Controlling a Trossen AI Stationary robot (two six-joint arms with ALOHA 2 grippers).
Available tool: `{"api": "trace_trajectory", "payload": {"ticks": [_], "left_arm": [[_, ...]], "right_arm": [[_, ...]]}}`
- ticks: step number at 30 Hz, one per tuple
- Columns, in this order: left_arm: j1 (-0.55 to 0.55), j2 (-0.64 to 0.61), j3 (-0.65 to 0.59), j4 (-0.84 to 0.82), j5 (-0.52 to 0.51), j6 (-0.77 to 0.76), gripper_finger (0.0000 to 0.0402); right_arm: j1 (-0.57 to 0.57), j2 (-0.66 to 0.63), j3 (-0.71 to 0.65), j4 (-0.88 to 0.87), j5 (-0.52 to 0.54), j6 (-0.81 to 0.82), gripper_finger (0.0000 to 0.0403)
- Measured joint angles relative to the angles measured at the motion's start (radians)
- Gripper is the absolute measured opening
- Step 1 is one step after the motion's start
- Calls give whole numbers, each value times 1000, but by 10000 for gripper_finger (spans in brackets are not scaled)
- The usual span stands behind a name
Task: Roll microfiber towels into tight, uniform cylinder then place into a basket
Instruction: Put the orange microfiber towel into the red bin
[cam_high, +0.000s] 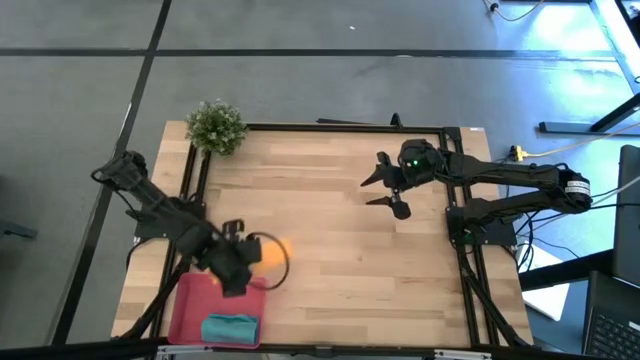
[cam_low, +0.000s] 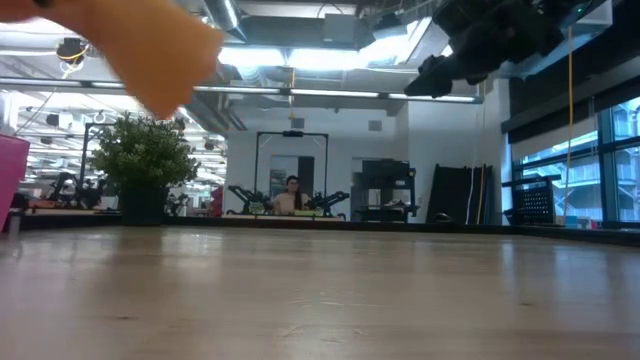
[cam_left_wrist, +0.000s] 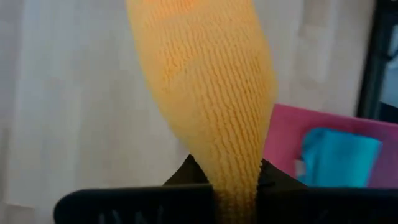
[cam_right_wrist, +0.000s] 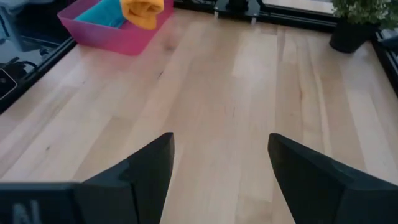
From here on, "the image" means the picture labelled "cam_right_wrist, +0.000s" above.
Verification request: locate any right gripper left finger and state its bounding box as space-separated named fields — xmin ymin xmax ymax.
xmin=0 ymin=132 xmax=175 ymax=224

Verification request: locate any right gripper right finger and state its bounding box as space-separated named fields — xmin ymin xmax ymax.
xmin=267 ymin=133 xmax=398 ymax=224

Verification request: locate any orange microfiber towel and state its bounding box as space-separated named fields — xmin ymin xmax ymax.
xmin=119 ymin=0 xmax=165 ymax=31

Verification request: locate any teal microfiber towel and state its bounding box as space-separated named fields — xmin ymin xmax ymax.
xmin=74 ymin=0 xmax=128 ymax=29

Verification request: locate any pink plastic basket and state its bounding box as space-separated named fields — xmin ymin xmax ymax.
xmin=57 ymin=0 xmax=175 ymax=57

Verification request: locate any black device white outline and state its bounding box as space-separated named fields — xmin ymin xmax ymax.
xmin=0 ymin=67 xmax=18 ymax=100

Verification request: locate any artificial green plant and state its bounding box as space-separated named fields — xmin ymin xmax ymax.
xmin=331 ymin=0 xmax=398 ymax=30

